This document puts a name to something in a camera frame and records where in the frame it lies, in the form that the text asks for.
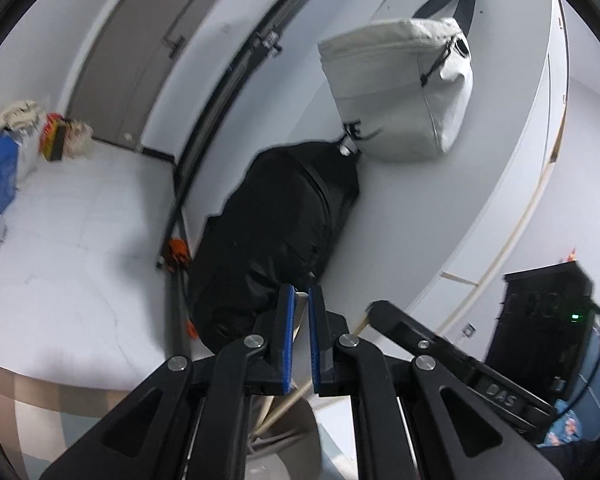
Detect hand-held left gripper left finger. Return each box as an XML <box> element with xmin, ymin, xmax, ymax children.
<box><xmin>40</xmin><ymin>284</ymin><xmax>297</xmax><ymax>480</ymax></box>

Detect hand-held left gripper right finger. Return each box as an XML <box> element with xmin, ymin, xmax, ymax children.
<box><xmin>307</xmin><ymin>285</ymin><xmax>576</xmax><ymax>480</ymax></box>

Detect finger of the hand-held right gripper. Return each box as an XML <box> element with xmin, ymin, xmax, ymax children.
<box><xmin>367</xmin><ymin>300</ymin><xmax>481</xmax><ymax>386</ymax></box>

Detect stainless steel utensil holder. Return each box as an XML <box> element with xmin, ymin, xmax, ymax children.
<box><xmin>245</xmin><ymin>395</ymin><xmax>323</xmax><ymax>480</ymax></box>

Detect person's right forearm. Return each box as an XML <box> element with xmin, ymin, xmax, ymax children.
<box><xmin>535</xmin><ymin>425</ymin><xmax>600</xmax><ymax>480</ymax></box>

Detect blue floral cloth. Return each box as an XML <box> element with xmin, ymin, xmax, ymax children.
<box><xmin>537</xmin><ymin>400</ymin><xmax>586</xmax><ymax>448</ymax></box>

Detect black backpack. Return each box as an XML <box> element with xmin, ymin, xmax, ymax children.
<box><xmin>187</xmin><ymin>141</ymin><xmax>361</xmax><ymax>356</ymax></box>

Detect orange black glove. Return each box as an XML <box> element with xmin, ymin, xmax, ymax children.
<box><xmin>162</xmin><ymin>237</ymin><xmax>191</xmax><ymax>266</ymax></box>

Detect white canvas bag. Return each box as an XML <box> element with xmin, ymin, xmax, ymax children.
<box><xmin>317</xmin><ymin>0</ymin><xmax>481</xmax><ymax>162</ymax></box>

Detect beige checked mat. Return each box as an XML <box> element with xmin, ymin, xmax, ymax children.
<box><xmin>0</xmin><ymin>365</ymin><xmax>146</xmax><ymax>476</ymax></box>

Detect beige plastic bag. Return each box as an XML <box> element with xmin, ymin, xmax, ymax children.
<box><xmin>65</xmin><ymin>119</ymin><xmax>95</xmax><ymax>158</ymax></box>

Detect black yellow paper bag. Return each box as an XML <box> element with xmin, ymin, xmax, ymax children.
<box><xmin>40</xmin><ymin>112</ymin><xmax>68</xmax><ymax>162</ymax></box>

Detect grey door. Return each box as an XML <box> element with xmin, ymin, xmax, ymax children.
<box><xmin>65</xmin><ymin>0</ymin><xmax>253</xmax><ymax>153</ymax></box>

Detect beige cloth bundle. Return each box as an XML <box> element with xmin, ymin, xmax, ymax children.
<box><xmin>0</xmin><ymin>100</ymin><xmax>46</xmax><ymax>133</ymax></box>

